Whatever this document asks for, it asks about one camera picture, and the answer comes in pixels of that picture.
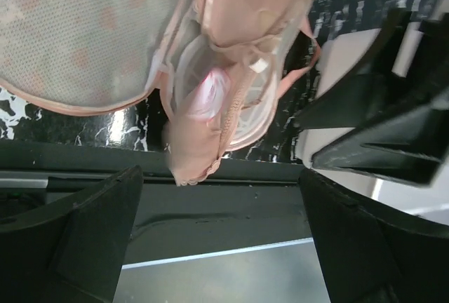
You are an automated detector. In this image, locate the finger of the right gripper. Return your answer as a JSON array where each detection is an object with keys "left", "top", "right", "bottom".
[{"left": 295, "top": 8, "right": 448, "bottom": 186}]

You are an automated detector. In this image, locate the black marble pattern mat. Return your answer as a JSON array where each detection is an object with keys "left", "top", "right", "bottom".
[{"left": 1, "top": 0, "right": 438, "bottom": 163}]

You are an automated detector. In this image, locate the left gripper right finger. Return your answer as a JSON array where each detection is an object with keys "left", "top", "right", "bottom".
[{"left": 299, "top": 169, "right": 448, "bottom": 303}]

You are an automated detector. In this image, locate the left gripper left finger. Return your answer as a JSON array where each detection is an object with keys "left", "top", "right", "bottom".
[{"left": 1, "top": 166, "right": 143, "bottom": 302}]

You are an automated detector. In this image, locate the white plastic basket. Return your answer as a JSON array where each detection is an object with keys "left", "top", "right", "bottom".
[{"left": 293, "top": 29, "right": 449, "bottom": 216}]

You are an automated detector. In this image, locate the tulip print mesh laundry bag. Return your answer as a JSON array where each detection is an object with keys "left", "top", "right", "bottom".
[{"left": 0, "top": 0, "right": 322, "bottom": 153}]

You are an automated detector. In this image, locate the pink bra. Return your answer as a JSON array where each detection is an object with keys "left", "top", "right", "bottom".
[{"left": 160, "top": 0, "right": 314, "bottom": 185}]

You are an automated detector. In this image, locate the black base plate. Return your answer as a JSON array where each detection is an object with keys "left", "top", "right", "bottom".
[{"left": 1, "top": 140, "right": 311, "bottom": 268}]

